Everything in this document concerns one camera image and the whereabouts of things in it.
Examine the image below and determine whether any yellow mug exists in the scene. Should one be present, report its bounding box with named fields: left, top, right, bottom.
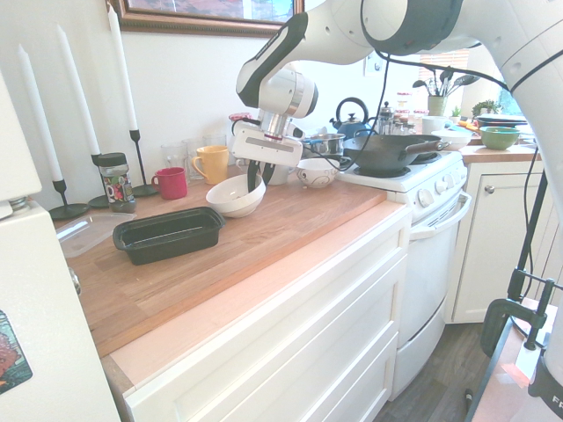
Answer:
left=191, top=145, right=230, bottom=186

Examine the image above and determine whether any white bowl with swirl pattern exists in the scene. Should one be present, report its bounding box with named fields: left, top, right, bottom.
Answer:
left=296, top=157, right=340, bottom=189

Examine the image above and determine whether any black cable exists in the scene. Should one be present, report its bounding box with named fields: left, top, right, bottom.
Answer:
left=303, top=48, right=545, bottom=282

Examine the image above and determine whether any pale utensil crock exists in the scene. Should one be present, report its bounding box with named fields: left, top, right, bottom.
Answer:
left=427, top=95, right=449, bottom=118

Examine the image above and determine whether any green potted plant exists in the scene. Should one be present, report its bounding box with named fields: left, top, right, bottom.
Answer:
left=472, top=99, right=502, bottom=118

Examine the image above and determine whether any black skillet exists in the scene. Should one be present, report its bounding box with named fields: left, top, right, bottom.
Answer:
left=408, top=134, right=444, bottom=162

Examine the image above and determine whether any clear plastic container lid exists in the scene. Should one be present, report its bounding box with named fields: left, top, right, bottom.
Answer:
left=55, top=213, right=136, bottom=259

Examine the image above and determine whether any dark baking tray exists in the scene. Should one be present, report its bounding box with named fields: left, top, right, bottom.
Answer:
left=474, top=114, right=529, bottom=128

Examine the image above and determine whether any red mug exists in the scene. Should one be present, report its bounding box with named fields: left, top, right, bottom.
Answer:
left=150, top=167, right=189, bottom=200

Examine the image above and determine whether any black plastic food container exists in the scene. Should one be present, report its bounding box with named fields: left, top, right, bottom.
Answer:
left=112, top=206, right=227, bottom=266

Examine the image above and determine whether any stainless steel pot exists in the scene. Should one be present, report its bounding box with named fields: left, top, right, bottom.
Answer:
left=303, top=133, right=347, bottom=159

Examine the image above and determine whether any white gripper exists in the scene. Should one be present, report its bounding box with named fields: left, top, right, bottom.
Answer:
left=230, top=131, right=305, bottom=195

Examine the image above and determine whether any black wok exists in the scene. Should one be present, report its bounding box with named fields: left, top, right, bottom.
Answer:
left=341, top=134, right=450, bottom=173

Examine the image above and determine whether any glass french press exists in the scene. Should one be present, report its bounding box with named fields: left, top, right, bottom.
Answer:
left=377, top=100, right=396, bottom=137

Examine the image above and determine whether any robot mounting table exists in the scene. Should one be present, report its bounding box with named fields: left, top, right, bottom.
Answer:
left=464, top=302, right=555, bottom=422

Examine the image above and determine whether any white stove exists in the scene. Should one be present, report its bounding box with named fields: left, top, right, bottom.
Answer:
left=336, top=147, right=472, bottom=401

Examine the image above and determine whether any dark green C-clamp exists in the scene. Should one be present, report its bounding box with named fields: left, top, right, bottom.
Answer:
left=481, top=297, right=529, bottom=357

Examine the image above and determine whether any colourful fridge magnet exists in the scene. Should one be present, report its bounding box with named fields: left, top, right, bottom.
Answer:
left=0, top=309, right=34, bottom=395

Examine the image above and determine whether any black bar clamp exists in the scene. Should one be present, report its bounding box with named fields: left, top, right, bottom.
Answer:
left=509, top=266, right=558, bottom=352

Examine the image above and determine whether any spice jar with black lid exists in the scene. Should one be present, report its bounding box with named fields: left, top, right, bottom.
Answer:
left=97, top=152, right=138, bottom=214

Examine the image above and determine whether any tall white taper candle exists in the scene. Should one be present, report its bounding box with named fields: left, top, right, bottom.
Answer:
left=106, top=2, right=139, bottom=132

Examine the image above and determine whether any large wooden butcher board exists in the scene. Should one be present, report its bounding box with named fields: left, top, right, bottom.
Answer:
left=55, top=162, right=388, bottom=360

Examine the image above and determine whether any blue kettle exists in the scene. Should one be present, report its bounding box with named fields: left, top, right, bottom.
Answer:
left=330, top=97, right=378, bottom=142

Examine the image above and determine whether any white ceramic canister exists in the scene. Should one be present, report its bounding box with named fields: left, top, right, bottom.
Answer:
left=421, top=116, right=448, bottom=135

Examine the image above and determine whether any plain white bowl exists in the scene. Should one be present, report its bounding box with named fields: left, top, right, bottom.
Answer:
left=205, top=173, right=267, bottom=219

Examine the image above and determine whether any green bowl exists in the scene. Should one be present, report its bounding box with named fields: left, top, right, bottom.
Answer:
left=479, top=126, right=522, bottom=149

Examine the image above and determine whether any medium white taper candle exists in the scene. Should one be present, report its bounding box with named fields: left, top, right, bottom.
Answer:
left=55, top=24, right=101, bottom=156

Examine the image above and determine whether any black stand pole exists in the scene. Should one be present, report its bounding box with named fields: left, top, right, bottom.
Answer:
left=508, top=166, right=549, bottom=304

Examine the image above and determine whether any white door cabinet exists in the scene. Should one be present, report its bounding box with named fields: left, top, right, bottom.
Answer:
left=450, top=144, right=563, bottom=326

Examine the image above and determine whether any framed wall picture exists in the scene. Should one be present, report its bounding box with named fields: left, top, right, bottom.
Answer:
left=117, top=0, right=306, bottom=37

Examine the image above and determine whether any wide white serving bowl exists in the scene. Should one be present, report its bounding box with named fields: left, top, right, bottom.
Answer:
left=430, top=129, right=474, bottom=149

